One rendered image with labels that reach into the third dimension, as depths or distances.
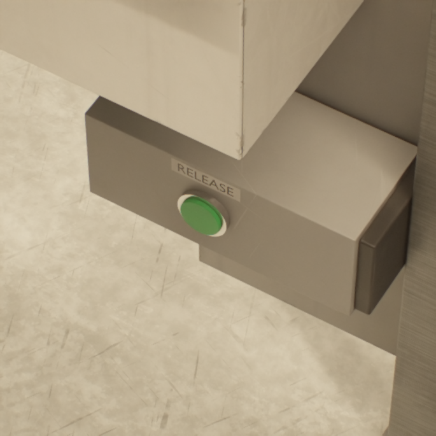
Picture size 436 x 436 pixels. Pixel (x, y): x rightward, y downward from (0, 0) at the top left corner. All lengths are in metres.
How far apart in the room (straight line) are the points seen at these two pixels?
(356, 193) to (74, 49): 0.24
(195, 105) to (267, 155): 0.21
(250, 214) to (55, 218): 1.49
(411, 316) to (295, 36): 0.32
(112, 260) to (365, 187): 1.46
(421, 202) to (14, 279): 1.49
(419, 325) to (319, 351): 1.28
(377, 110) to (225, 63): 0.27
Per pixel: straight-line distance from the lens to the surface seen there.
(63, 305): 2.88
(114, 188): 1.55
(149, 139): 1.50
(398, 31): 1.43
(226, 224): 1.50
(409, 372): 1.61
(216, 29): 1.23
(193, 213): 1.51
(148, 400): 2.80
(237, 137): 1.28
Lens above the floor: 2.34
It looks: 52 degrees down
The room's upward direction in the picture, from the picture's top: straight up
